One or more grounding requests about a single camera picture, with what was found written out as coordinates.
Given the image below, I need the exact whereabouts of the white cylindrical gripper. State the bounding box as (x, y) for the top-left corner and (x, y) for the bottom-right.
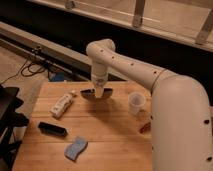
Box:
(91, 63), (108, 98)

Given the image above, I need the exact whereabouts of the dark ceramic bowl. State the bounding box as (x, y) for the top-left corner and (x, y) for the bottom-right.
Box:
(80, 88), (113, 100)

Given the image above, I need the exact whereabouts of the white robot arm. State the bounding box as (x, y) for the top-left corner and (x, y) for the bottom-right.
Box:
(86, 39), (213, 171)

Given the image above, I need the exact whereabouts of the translucent plastic cup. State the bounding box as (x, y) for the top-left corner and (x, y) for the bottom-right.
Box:
(128, 92), (146, 115)

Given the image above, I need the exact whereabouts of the white tube bottle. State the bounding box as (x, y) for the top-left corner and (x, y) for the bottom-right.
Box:
(50, 90), (76, 119)

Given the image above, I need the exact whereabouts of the wooden table board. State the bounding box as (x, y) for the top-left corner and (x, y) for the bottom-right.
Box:
(12, 82), (152, 171)

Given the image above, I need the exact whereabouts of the blue object on floor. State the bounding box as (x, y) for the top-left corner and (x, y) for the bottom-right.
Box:
(49, 74), (65, 82)

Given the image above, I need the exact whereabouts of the black rectangular box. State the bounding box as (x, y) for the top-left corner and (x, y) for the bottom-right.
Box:
(38, 122), (67, 137)

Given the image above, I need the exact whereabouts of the blue sponge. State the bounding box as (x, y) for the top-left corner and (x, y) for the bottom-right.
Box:
(64, 137), (88, 161)

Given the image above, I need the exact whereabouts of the black chair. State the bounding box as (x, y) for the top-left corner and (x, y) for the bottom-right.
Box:
(0, 84), (29, 170)

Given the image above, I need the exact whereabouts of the metal window rail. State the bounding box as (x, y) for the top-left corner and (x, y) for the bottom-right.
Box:
(0, 21), (134, 83)

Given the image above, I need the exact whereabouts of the black cable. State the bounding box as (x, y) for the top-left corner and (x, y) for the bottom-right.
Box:
(0, 49), (64, 85)

